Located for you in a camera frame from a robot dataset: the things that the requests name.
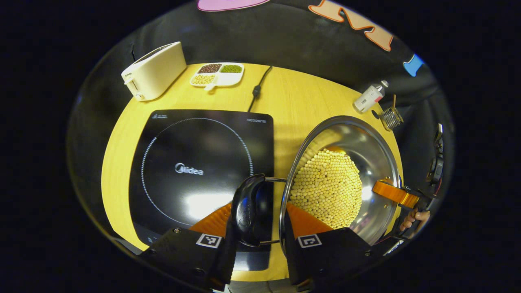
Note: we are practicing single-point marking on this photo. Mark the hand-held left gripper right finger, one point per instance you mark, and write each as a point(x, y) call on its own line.
point(293, 260)

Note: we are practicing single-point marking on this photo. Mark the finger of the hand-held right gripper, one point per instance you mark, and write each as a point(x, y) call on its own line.
point(392, 193)

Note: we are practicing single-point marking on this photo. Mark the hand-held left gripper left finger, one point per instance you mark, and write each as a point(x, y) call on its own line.
point(222, 264)

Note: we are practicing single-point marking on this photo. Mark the black induction cooktop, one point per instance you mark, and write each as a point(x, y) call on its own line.
point(183, 162)

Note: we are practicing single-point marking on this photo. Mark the black metal stand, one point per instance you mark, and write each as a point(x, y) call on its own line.
point(436, 167)

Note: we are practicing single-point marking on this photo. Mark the pile of yellow soybeans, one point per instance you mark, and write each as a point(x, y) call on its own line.
point(329, 187)

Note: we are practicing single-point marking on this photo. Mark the small black disc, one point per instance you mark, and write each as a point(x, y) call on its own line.
point(375, 114)

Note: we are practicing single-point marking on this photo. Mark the clear bottle white label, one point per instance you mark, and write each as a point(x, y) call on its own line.
point(369, 97)

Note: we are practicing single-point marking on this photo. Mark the white divided bean dish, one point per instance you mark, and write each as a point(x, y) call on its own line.
point(217, 73)

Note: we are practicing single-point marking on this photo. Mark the cream white toaster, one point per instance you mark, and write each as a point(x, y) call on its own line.
point(156, 73)

